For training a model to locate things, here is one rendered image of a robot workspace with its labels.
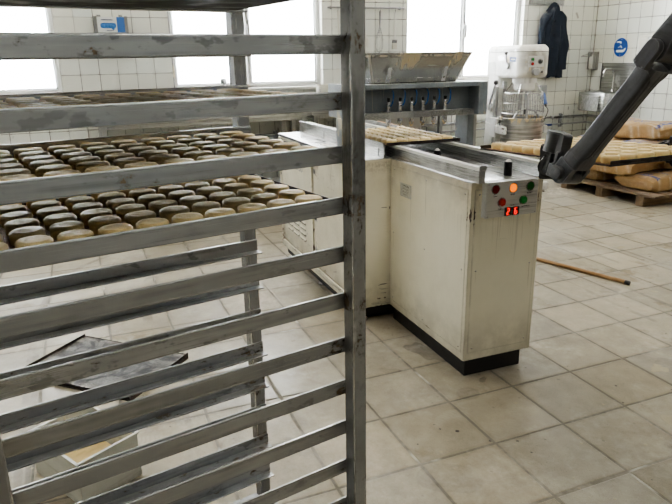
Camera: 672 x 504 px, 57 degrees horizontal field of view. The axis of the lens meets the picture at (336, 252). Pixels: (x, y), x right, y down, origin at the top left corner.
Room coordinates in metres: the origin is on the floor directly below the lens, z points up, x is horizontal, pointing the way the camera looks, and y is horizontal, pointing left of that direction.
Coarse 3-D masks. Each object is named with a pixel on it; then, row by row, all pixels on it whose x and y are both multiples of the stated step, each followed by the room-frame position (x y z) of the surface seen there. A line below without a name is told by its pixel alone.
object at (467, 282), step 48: (432, 192) 2.58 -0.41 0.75; (480, 192) 2.33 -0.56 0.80; (432, 240) 2.57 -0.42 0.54; (480, 240) 2.33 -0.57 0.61; (528, 240) 2.41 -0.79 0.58; (432, 288) 2.56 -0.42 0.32; (480, 288) 2.34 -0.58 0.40; (528, 288) 2.42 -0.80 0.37; (432, 336) 2.55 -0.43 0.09; (480, 336) 2.34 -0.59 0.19; (528, 336) 2.43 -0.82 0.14
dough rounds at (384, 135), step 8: (368, 128) 3.50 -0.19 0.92; (376, 128) 3.53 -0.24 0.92; (384, 128) 3.48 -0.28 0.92; (392, 128) 3.48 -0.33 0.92; (400, 128) 3.55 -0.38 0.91; (408, 128) 3.46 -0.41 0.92; (368, 136) 3.18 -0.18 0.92; (376, 136) 3.12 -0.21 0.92; (384, 136) 3.15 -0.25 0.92; (392, 136) 3.11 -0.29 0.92; (400, 136) 3.12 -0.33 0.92; (408, 136) 3.10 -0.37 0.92; (416, 136) 3.10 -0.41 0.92; (424, 136) 3.09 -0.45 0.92; (432, 136) 3.10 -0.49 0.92; (440, 136) 3.08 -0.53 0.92; (448, 136) 3.07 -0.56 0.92
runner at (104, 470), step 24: (336, 384) 1.06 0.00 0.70; (264, 408) 0.97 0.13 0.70; (288, 408) 1.00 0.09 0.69; (192, 432) 0.90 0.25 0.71; (216, 432) 0.92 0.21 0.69; (120, 456) 0.83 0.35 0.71; (144, 456) 0.85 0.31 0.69; (168, 456) 0.87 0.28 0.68; (72, 480) 0.79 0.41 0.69; (96, 480) 0.81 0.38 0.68
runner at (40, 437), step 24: (264, 360) 0.98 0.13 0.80; (288, 360) 1.00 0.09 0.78; (312, 360) 1.03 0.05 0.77; (192, 384) 0.90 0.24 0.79; (216, 384) 0.92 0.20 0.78; (120, 408) 0.84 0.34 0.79; (144, 408) 0.86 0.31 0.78; (24, 432) 0.77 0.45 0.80; (48, 432) 0.78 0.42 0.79; (72, 432) 0.80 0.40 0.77
